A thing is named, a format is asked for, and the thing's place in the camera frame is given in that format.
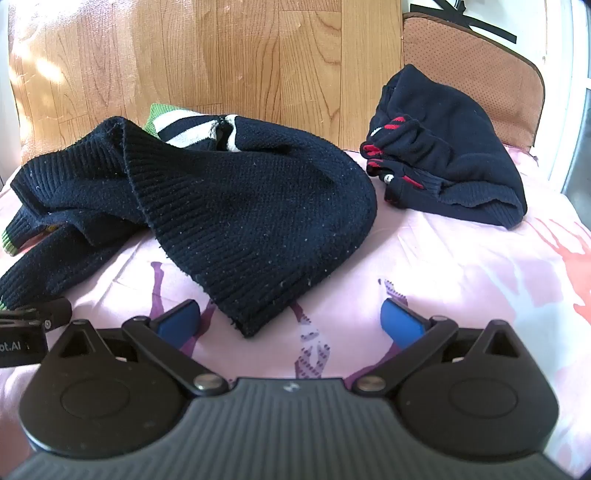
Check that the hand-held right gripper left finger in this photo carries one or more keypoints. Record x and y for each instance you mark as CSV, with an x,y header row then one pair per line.
x,y
178,323

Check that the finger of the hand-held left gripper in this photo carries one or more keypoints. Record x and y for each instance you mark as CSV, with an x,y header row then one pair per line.
x,y
55,311

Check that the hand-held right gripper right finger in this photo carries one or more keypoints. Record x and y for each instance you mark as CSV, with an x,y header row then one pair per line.
x,y
401,323

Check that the navy green white striped sweater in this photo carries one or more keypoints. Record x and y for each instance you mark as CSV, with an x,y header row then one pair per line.
x,y
254,207

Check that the pink printed bed sheet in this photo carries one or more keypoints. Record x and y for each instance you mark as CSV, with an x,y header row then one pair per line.
x,y
438,258

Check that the navy sweater with red pattern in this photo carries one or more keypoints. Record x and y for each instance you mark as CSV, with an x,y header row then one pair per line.
x,y
452,138

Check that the brown mesh cushion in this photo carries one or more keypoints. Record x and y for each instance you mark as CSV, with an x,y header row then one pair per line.
x,y
461,60

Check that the black tape strips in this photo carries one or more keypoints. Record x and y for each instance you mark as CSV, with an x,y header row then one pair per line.
x,y
461,18

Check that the white window frame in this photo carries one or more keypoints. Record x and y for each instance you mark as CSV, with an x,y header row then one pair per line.
x,y
568,115

